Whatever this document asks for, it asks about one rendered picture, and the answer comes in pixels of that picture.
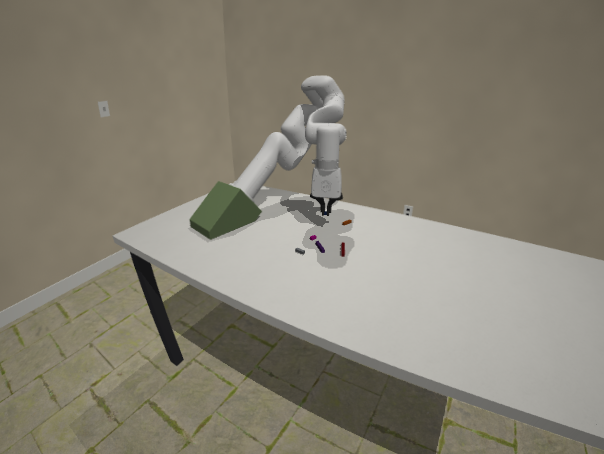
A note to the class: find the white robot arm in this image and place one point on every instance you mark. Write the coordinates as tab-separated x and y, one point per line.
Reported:
281	147

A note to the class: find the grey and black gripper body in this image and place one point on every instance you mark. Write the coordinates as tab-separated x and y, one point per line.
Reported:
327	183

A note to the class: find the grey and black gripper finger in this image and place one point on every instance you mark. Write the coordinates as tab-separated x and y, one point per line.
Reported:
322	203
331	201

